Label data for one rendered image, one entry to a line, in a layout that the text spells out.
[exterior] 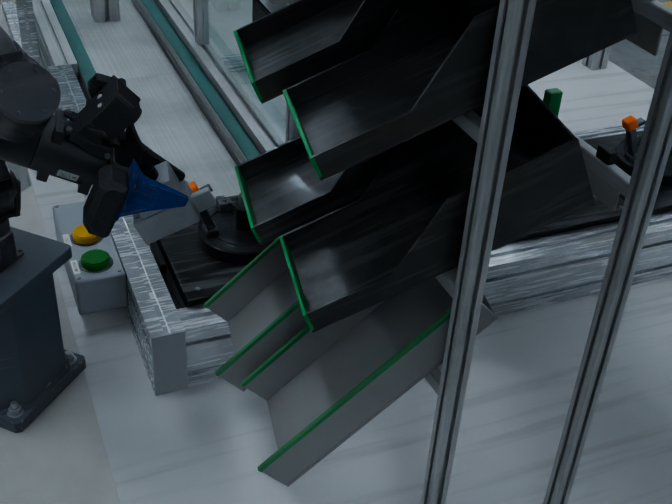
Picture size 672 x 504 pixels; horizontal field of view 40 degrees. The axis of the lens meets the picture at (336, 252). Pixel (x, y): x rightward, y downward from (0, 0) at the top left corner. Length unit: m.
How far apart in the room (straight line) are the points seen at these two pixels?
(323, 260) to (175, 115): 0.97
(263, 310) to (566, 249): 0.52
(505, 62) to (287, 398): 0.49
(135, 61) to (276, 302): 1.06
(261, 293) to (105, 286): 0.27
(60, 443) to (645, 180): 0.76
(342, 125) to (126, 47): 1.38
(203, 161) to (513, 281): 0.60
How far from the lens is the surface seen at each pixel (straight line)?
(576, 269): 1.47
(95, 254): 1.34
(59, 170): 0.94
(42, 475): 1.19
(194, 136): 1.76
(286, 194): 1.01
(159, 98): 1.91
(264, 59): 0.95
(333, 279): 0.88
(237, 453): 1.19
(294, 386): 1.04
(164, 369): 1.24
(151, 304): 1.26
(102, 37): 2.21
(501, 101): 0.73
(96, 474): 1.18
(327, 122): 0.82
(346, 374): 0.99
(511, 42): 0.71
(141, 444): 1.21
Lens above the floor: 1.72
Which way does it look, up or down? 34 degrees down
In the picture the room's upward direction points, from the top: 4 degrees clockwise
